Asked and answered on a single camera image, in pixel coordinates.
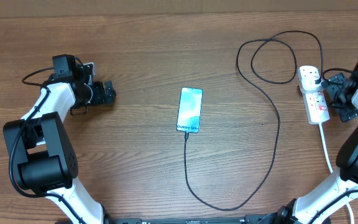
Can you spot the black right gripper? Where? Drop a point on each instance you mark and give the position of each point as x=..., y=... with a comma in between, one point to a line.
x=332, y=87

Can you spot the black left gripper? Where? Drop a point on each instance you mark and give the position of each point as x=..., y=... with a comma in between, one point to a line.
x=99, y=96

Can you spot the blue Galaxy smartphone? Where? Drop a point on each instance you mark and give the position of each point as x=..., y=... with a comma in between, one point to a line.
x=189, y=110

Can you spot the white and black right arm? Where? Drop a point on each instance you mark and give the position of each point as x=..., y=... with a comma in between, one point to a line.
x=341, y=186

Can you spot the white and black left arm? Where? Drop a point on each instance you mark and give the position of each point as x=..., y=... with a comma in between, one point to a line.
x=42, y=160

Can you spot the white power extension strip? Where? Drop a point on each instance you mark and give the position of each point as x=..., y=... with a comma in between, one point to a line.
x=315, y=103

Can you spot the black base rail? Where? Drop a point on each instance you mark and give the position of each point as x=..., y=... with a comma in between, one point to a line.
x=248, y=219

